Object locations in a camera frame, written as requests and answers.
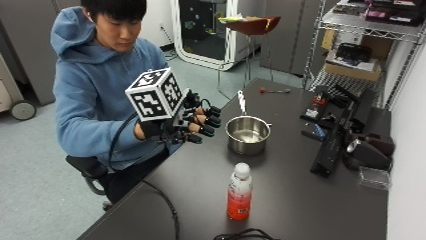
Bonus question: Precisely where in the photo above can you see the small blue device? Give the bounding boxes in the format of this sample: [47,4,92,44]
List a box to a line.
[309,122,329,140]

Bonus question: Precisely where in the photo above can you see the white cube with black markers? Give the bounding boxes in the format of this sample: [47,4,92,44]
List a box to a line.
[124,67,185,122]

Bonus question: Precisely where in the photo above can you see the stainless steel saucepan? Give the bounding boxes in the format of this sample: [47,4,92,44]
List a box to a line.
[225,89,273,156]

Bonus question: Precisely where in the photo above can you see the black office chair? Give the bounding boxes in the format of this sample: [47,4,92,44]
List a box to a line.
[64,154,115,212]

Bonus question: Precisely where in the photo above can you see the black glove cable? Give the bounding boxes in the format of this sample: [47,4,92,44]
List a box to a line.
[108,112,181,240]

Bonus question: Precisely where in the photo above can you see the white framed cabinet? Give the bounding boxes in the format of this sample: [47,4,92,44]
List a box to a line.
[169,0,250,72]

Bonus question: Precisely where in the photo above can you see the black device with silver lens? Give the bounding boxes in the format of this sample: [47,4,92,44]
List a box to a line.
[342,137,394,171]

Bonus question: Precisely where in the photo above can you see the red handled screwdriver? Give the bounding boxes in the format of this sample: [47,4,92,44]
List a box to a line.
[258,86,293,95]

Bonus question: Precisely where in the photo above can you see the black bag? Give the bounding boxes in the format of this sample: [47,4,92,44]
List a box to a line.
[334,42,373,64]

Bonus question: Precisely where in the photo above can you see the black looped cable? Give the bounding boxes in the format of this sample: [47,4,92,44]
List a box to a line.
[213,228,282,240]

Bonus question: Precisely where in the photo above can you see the long black bar device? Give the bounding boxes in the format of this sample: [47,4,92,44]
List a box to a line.
[309,99,357,178]

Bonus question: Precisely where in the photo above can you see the flat cardboard box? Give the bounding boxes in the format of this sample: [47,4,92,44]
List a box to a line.
[322,60,384,83]

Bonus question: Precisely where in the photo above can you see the clear plastic box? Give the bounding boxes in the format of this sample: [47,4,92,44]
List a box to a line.
[357,165,393,191]

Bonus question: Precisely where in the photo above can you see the metal wire shelf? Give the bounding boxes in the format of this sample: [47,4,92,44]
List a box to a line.
[302,0,426,111]

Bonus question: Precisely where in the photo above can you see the yellow green item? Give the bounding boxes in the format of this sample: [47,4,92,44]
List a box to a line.
[217,14,246,24]

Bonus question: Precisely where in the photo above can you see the red drink bottle white cap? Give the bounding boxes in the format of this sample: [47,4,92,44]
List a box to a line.
[225,162,254,222]

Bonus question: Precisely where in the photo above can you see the person in blue hoodie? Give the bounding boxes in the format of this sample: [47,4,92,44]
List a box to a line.
[49,0,188,205]

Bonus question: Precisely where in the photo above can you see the black tray with red part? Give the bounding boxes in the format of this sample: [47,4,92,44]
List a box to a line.
[300,90,333,123]

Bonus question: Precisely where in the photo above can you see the beige cart with wheel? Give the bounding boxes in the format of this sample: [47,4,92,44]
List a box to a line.
[0,53,39,122]

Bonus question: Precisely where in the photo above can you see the red bar stool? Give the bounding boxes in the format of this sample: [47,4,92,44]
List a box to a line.
[216,15,284,100]

